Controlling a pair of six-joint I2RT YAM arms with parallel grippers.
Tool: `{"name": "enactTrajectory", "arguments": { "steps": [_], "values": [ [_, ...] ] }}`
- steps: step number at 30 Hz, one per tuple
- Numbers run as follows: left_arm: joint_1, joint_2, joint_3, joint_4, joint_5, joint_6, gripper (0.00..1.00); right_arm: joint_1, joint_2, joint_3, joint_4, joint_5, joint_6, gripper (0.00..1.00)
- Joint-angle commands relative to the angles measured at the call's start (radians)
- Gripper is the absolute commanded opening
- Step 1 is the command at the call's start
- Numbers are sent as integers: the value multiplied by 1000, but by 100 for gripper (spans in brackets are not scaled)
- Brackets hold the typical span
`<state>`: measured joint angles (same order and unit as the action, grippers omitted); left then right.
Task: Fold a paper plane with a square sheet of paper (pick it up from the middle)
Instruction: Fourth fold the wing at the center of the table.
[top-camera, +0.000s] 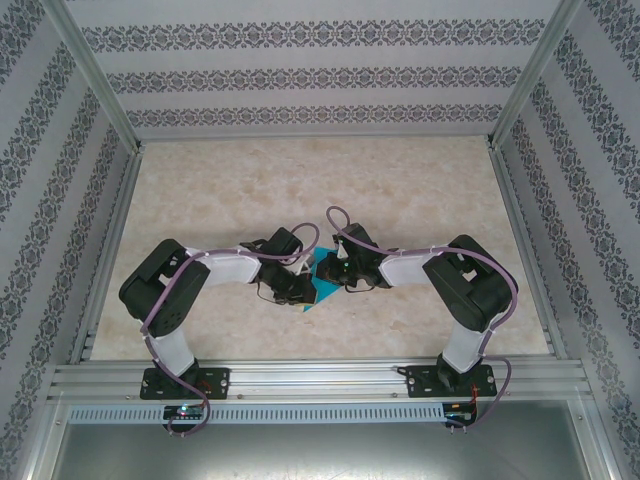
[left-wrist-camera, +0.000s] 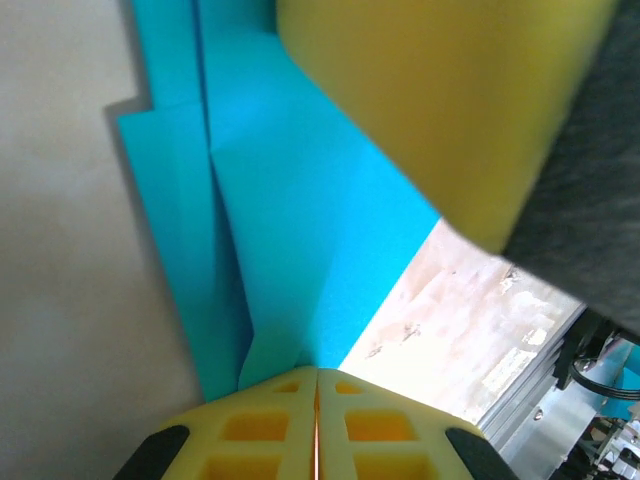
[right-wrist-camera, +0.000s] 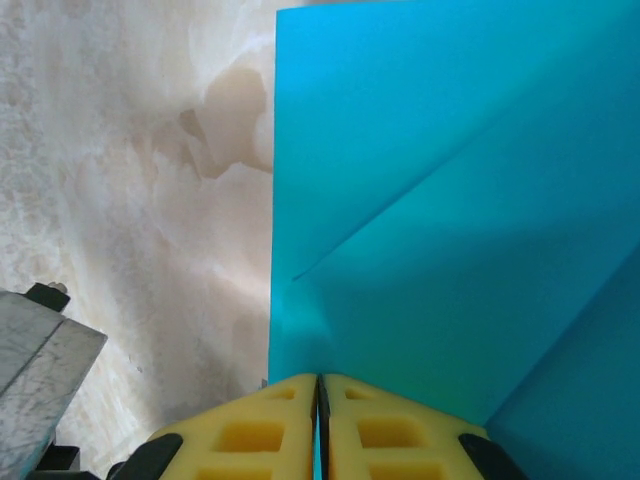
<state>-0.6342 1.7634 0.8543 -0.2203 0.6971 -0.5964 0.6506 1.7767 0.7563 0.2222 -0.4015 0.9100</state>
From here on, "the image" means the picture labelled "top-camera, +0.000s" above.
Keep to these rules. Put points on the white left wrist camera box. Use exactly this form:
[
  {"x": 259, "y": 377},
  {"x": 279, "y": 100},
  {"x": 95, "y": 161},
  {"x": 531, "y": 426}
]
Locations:
[{"x": 306, "y": 265}]

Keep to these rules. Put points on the aluminium table edge rail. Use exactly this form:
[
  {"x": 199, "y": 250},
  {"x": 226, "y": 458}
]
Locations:
[
  {"x": 527, "y": 250},
  {"x": 109, "y": 250}
]

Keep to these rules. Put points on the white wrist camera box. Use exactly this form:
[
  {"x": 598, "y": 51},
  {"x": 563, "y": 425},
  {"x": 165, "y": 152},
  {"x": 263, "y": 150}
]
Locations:
[
  {"x": 341, "y": 252},
  {"x": 306, "y": 265}
]

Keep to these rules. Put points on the aluminium frame post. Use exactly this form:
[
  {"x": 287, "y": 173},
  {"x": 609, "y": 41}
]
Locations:
[
  {"x": 42, "y": 445},
  {"x": 97, "y": 75},
  {"x": 599, "y": 445},
  {"x": 532, "y": 75}
]

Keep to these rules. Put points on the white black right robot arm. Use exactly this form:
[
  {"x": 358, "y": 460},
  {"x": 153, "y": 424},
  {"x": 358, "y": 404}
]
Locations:
[{"x": 470, "y": 285}]

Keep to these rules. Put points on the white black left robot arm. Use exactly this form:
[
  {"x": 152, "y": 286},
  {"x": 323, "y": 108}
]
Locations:
[{"x": 165, "y": 290}]

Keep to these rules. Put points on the small circuit board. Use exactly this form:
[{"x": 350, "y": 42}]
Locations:
[
  {"x": 460, "y": 414},
  {"x": 182, "y": 412}
]

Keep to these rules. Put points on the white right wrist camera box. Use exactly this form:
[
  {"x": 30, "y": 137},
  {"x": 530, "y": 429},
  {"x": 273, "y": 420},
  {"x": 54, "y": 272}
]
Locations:
[{"x": 341, "y": 252}]

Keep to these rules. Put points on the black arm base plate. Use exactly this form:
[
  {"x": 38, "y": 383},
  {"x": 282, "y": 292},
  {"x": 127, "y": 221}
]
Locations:
[
  {"x": 417, "y": 382},
  {"x": 217, "y": 382}
]

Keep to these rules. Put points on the blue square paper sheet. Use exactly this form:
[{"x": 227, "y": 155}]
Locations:
[{"x": 327, "y": 295}]

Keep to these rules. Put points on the long aluminium mounting rail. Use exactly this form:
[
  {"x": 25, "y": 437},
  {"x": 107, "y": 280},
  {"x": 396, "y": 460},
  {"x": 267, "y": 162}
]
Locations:
[{"x": 310, "y": 380}]

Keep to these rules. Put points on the grey metal panel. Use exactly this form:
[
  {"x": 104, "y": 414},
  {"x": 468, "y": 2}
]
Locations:
[{"x": 320, "y": 455}]

